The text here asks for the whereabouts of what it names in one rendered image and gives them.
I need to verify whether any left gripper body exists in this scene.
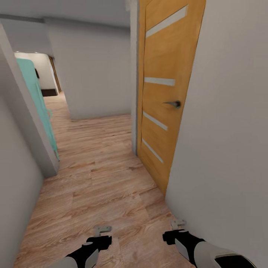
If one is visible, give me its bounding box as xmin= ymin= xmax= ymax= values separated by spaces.
xmin=87 ymin=236 xmax=109 ymax=252

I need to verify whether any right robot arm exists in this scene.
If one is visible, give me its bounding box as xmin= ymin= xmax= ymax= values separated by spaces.
xmin=163 ymin=219 xmax=256 ymax=268

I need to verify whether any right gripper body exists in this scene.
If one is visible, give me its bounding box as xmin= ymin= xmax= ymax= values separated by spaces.
xmin=165 ymin=230 xmax=176 ymax=245

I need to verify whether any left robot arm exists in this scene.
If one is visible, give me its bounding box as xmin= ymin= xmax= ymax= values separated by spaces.
xmin=45 ymin=225 xmax=112 ymax=268

